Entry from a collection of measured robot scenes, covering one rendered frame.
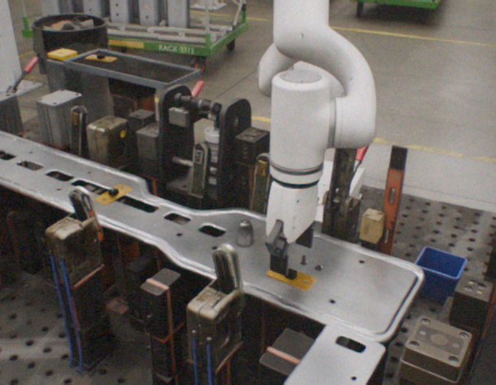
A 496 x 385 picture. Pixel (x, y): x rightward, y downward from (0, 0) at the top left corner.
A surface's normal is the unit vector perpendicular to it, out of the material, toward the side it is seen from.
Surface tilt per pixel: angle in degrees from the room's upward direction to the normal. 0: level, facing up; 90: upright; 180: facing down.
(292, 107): 90
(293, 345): 0
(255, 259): 0
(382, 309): 0
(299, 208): 90
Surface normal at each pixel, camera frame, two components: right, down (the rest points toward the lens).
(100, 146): -0.53, 0.42
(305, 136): 0.11, 0.50
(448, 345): 0.00, -0.87
